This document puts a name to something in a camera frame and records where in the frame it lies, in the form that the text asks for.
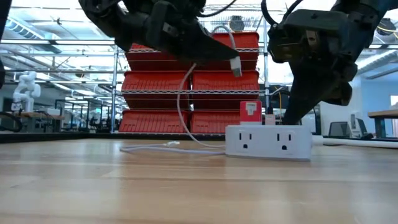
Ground wooden desk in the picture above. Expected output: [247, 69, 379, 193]
[368, 108, 398, 139]

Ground white braided USB cable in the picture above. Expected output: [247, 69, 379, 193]
[119, 24, 243, 156]

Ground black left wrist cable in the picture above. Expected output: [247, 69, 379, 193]
[198, 0, 239, 18]

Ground wooden top workbench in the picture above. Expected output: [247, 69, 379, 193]
[0, 110, 65, 133]

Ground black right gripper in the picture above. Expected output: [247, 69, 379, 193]
[267, 8, 374, 126]

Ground black office chair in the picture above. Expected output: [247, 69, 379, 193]
[328, 121, 351, 138]

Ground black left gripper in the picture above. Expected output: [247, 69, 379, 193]
[145, 0, 240, 63]

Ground white square power strip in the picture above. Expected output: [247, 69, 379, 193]
[224, 124, 313, 162]

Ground black looped hose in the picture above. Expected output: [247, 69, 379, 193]
[0, 111, 23, 133]

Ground black table frame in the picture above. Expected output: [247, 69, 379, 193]
[0, 131, 398, 149]

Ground red bins on wire shelf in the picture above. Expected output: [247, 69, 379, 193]
[110, 2, 270, 136]

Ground black round ceiling fixture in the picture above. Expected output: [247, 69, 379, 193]
[376, 17, 397, 36]

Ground white power strip cord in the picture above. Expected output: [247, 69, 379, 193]
[310, 134, 398, 149]

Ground red USB wall charger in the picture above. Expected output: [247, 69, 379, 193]
[239, 100, 263, 126]

